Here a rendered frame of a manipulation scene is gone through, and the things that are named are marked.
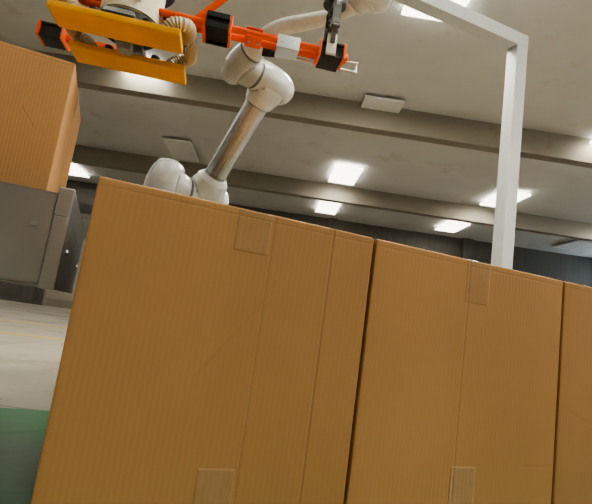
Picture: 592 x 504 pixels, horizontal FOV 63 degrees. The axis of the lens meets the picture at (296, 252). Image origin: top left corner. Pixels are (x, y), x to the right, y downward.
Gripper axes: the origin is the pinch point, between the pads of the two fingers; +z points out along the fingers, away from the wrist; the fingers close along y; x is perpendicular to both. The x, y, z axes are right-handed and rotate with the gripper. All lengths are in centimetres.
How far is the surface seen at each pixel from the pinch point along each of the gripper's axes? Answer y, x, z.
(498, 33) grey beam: -217, 176, -188
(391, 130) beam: -546, 195, -235
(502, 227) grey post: -224, 198, -20
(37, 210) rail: 36, -59, 69
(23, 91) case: 23, -73, 40
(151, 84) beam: -582, -178, -248
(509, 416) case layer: 62, 30, 95
